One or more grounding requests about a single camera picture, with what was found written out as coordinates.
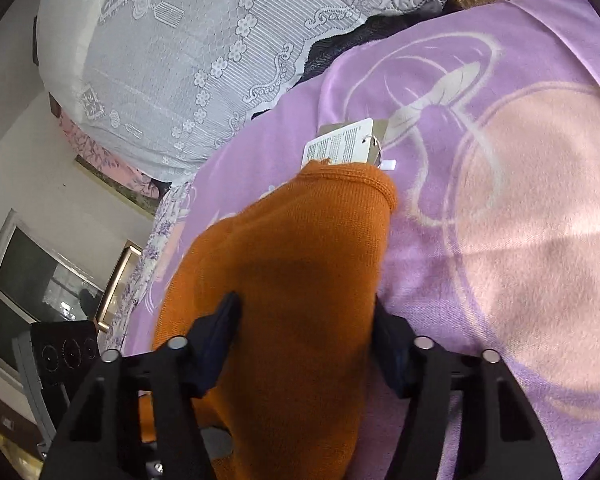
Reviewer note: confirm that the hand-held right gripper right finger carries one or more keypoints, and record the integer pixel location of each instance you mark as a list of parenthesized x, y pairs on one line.
[(395, 355)]

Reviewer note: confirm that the wooden frame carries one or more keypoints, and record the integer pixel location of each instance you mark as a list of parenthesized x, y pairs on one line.
[(117, 285)]

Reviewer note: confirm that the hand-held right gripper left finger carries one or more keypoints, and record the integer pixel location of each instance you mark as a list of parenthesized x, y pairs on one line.
[(215, 350)]

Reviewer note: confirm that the orange knit sweater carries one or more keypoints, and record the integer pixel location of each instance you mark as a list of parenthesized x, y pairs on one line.
[(300, 270)]

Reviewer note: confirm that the purple patterned blanket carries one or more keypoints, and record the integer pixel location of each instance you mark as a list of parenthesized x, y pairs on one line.
[(520, 200)]

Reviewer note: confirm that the purple floral bed sheet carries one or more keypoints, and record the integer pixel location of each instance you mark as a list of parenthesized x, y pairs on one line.
[(152, 240)]

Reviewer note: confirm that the dark cloth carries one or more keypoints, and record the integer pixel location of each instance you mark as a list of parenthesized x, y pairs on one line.
[(350, 40)]

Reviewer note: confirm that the white lace cover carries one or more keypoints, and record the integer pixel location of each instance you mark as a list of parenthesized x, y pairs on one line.
[(190, 45)]

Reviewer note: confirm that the white framed window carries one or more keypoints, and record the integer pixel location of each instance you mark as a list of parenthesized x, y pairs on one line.
[(25, 290)]

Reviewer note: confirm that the white paper clothing tag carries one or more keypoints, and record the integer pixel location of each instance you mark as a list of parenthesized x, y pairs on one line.
[(342, 142)]

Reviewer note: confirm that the pink floral cloth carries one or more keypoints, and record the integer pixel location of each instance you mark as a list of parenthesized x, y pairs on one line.
[(107, 160)]

